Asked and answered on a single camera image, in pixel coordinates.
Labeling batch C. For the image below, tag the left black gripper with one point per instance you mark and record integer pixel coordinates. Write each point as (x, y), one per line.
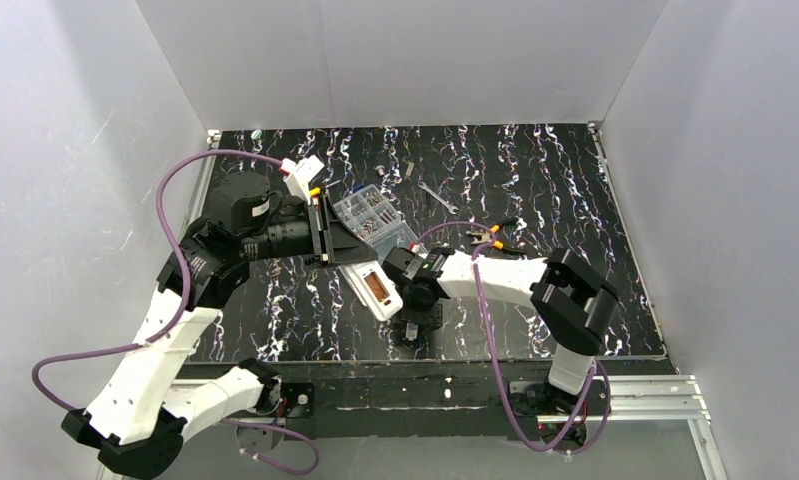
(323, 234)

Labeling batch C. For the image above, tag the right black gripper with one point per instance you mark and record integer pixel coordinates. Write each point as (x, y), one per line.
(415, 316)

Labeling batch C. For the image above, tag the white remote control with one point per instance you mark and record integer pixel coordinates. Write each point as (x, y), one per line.
(374, 289)

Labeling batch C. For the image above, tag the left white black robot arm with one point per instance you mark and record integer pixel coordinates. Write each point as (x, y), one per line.
(136, 424)

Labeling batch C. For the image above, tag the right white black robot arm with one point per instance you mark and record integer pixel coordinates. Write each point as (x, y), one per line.
(574, 301)

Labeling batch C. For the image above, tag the clear plastic screw box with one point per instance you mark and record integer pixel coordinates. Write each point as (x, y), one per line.
(374, 219)

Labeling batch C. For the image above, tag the silver open-end wrench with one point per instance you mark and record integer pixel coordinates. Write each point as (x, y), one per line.
(450, 207)

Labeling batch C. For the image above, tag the orange handled pliers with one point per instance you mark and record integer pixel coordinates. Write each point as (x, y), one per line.
(489, 236)

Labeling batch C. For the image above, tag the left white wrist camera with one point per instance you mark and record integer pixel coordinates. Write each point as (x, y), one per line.
(299, 174)

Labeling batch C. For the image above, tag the black front mounting rail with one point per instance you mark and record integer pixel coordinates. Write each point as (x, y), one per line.
(394, 399)

